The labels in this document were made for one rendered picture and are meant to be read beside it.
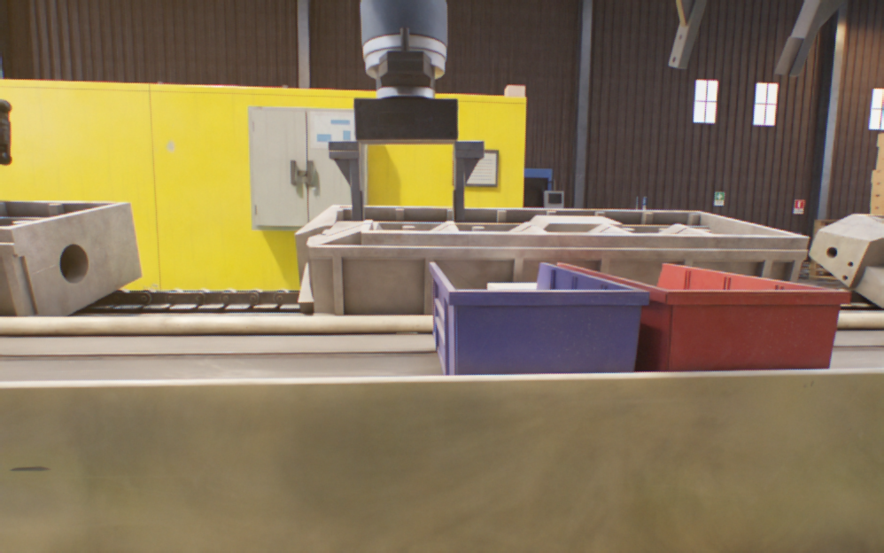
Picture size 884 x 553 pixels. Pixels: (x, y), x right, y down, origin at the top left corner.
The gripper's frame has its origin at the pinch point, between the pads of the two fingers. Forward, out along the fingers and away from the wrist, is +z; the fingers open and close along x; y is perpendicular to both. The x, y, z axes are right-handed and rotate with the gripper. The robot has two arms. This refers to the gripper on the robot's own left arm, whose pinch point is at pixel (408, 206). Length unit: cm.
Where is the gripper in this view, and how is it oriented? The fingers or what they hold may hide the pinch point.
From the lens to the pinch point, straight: 61.3
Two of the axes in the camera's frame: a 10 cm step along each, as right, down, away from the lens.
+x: -10.0, 0.2, -0.7
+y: -0.7, -1.6, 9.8
